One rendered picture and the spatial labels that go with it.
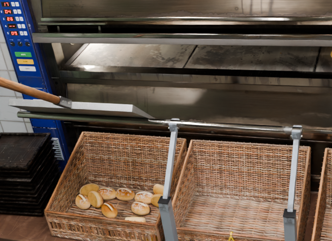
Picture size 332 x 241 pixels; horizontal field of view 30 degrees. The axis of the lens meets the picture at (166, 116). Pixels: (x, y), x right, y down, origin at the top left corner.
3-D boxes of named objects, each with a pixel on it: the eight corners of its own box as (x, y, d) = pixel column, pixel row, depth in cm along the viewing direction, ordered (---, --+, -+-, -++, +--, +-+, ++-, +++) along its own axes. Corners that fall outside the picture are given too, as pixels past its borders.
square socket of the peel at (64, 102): (60, 104, 233) (61, 96, 234) (51, 104, 235) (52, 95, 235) (71, 108, 242) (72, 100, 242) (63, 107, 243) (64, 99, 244)
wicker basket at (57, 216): (92, 173, 324) (81, 129, 310) (195, 182, 305) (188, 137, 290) (49, 237, 287) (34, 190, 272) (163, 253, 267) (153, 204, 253)
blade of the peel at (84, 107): (132, 111, 233) (132, 104, 233) (8, 105, 252) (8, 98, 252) (164, 124, 266) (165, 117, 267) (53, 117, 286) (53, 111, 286)
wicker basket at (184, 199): (196, 183, 304) (189, 137, 290) (313, 193, 286) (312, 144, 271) (167, 254, 266) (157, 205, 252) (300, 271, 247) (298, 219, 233)
